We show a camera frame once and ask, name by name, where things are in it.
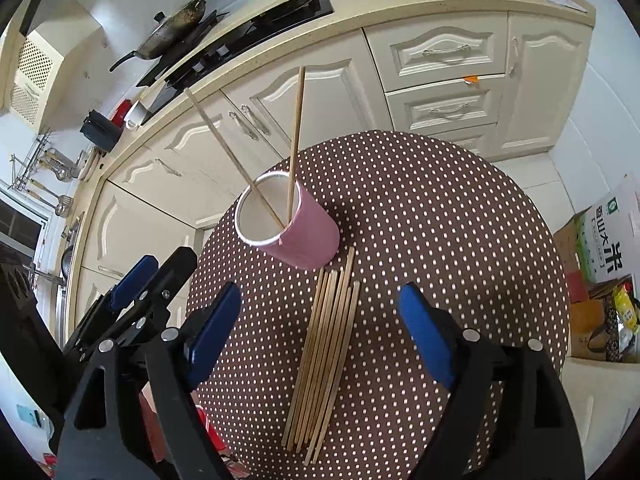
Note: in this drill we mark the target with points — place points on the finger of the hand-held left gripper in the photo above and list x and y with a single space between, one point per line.
172 272
135 277

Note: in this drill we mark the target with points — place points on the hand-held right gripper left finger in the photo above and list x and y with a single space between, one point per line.
217 327

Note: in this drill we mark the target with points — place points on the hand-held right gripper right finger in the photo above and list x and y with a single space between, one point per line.
425 340

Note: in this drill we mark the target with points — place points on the pile of wooden chopsticks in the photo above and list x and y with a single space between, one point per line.
325 350

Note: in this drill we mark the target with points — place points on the pink cup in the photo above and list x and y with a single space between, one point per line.
305 235

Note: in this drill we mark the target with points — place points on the wooden chopstick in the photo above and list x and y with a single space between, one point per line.
296 145
220 137

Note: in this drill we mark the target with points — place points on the metal slotted spatula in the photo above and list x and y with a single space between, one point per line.
62 205

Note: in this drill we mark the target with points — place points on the brown polka-dot tablecloth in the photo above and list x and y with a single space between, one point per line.
425 210

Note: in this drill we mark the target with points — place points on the black box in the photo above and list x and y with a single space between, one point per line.
102 132

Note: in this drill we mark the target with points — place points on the brown cardboard box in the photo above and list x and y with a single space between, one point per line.
585 320

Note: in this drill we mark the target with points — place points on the white mug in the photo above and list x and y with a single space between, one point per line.
137 115

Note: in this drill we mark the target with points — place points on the red cup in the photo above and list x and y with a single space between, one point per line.
121 111

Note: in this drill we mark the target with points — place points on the yellow plastic bag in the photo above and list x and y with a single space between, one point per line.
627 307

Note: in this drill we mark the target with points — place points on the green and white box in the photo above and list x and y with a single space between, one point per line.
610 240

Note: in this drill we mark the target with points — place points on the cream range hood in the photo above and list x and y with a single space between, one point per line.
60 45

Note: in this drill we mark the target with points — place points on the dark metal wok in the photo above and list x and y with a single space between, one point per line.
172 27

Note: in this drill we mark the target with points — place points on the black gas stove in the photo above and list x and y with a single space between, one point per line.
280 15

